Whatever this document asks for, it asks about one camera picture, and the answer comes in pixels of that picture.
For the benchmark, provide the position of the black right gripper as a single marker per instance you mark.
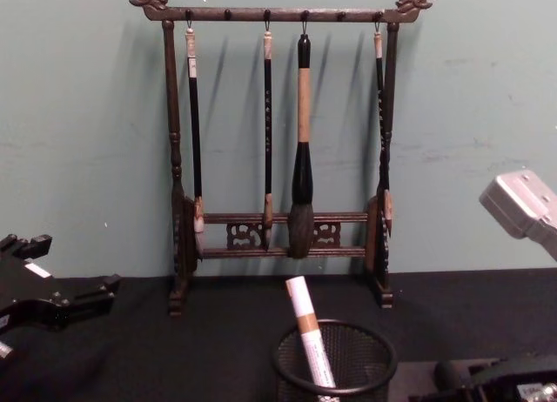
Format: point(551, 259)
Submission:
point(509, 380)

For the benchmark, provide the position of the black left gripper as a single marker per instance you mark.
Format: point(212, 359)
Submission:
point(22, 297)

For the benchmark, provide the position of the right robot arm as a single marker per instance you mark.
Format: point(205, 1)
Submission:
point(518, 206)

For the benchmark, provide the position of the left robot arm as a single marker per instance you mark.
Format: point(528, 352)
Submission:
point(5, 350)

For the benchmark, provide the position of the black mesh pen cup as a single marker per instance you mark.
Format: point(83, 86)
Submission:
point(361, 358)

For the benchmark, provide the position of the black table cloth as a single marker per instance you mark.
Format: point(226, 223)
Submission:
point(174, 358)

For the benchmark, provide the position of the thin black brush, white label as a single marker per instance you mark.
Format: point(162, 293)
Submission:
point(194, 128)

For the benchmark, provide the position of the thin black brush, gold script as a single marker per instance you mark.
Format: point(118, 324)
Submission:
point(267, 128)

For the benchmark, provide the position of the thin black brush, brown tip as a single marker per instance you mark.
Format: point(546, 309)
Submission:
point(383, 128)

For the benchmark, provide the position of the dark carved wooden brush rack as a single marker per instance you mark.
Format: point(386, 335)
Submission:
point(278, 15)

